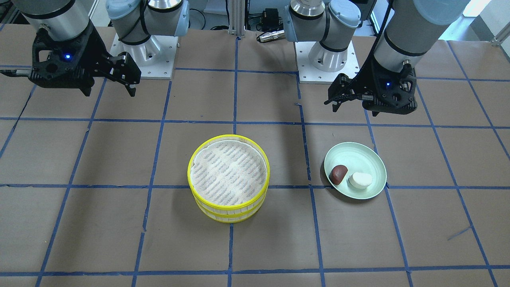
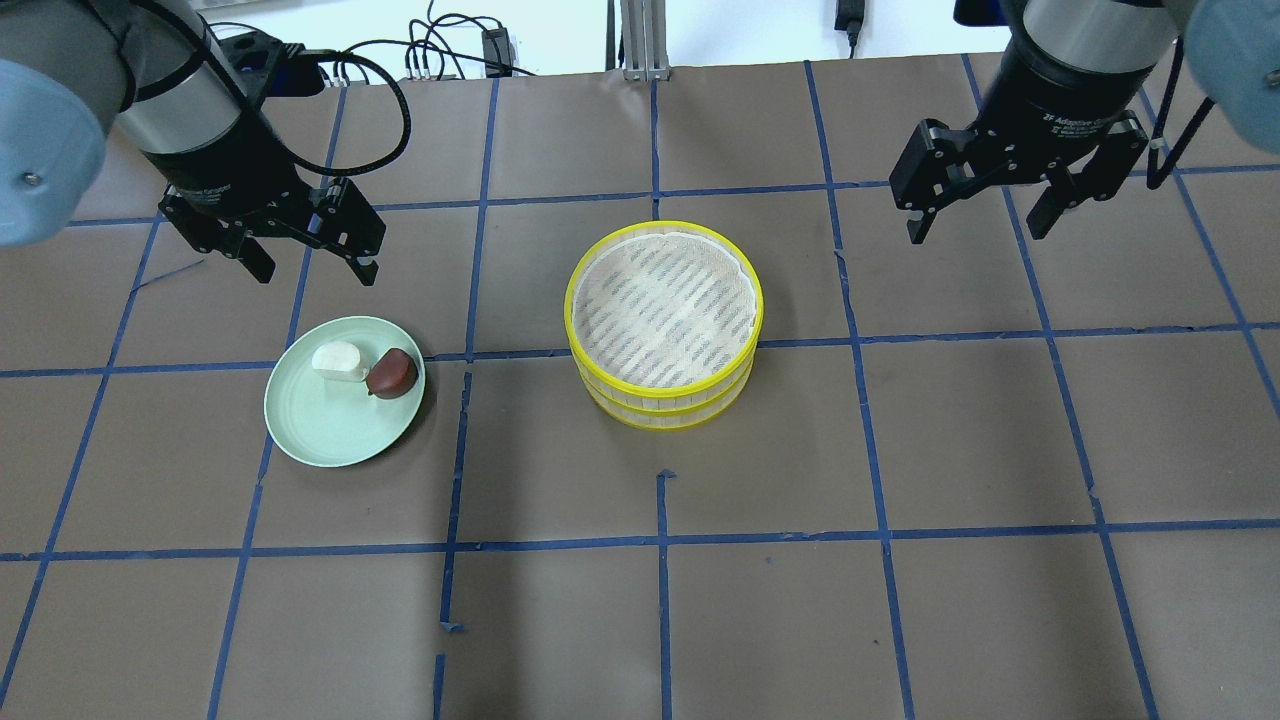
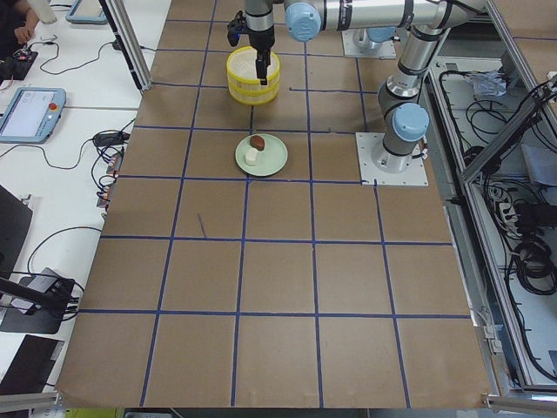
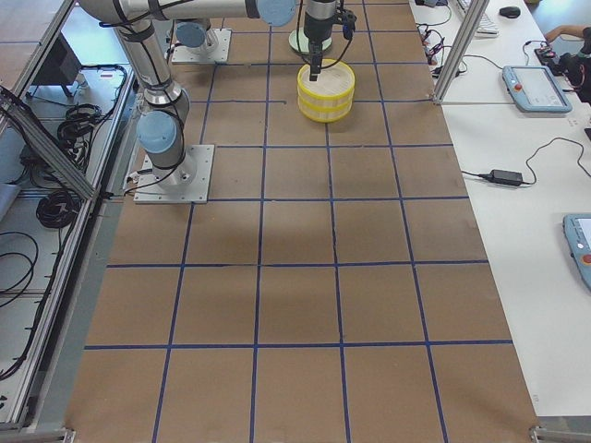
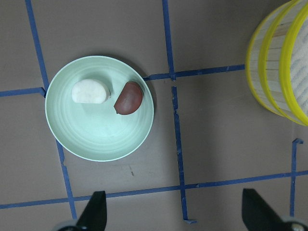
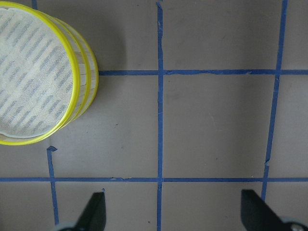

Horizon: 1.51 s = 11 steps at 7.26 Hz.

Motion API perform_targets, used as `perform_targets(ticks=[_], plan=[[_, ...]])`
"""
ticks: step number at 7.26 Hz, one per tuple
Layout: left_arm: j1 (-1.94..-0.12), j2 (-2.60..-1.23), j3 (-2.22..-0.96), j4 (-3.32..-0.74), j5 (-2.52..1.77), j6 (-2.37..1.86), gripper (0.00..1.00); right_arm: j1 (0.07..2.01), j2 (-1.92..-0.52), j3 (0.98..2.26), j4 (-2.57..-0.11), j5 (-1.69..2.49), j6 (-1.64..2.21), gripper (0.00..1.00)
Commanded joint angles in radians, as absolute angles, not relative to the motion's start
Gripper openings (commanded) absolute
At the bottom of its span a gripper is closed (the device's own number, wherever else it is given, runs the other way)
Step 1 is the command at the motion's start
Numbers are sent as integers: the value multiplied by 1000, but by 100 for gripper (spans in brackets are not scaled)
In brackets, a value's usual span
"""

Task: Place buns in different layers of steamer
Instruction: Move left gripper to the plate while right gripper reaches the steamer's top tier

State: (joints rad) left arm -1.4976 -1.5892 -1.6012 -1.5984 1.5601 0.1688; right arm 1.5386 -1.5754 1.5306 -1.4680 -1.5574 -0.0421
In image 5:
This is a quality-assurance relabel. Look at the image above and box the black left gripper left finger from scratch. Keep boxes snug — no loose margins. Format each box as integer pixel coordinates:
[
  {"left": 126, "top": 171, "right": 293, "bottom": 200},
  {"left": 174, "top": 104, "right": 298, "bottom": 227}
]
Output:
[{"left": 76, "top": 191, "right": 107, "bottom": 231}]

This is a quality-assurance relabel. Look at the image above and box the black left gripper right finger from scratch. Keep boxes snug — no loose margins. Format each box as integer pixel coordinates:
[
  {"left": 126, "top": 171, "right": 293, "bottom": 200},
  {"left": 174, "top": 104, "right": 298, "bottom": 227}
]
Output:
[{"left": 242, "top": 189, "right": 292, "bottom": 231}]

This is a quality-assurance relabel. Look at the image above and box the white steamed bun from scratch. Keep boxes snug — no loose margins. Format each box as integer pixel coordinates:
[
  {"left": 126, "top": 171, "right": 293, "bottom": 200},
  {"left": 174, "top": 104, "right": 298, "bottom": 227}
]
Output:
[{"left": 71, "top": 79, "right": 111, "bottom": 104}]

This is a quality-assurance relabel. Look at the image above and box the yellow bamboo steamer top layer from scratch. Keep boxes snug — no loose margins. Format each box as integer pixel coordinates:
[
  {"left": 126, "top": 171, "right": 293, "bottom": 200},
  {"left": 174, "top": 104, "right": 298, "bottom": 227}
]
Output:
[{"left": 259, "top": 0, "right": 308, "bottom": 126}]

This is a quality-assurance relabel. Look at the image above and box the yellow bamboo steamer layer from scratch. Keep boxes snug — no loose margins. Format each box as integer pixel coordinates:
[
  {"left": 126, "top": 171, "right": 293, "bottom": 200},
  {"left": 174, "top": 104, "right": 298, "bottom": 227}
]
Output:
[
  {"left": 259, "top": 0, "right": 308, "bottom": 126},
  {"left": 245, "top": 2, "right": 292, "bottom": 117}
]

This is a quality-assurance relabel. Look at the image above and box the yellow bamboo steamer bottom layer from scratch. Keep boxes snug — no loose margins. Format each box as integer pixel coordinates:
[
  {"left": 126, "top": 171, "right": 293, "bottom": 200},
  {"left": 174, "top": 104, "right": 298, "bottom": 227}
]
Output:
[{"left": 245, "top": 2, "right": 292, "bottom": 117}]

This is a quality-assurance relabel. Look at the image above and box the light green round plate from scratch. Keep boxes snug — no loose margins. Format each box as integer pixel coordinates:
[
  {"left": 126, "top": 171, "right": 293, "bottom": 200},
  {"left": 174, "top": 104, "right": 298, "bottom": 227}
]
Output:
[{"left": 45, "top": 56, "right": 154, "bottom": 162}]

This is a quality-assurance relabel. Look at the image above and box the brown steamed bun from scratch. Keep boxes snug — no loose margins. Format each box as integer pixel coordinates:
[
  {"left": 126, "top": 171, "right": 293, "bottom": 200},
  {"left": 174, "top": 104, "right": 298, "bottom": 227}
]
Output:
[{"left": 114, "top": 81, "right": 143, "bottom": 115}]

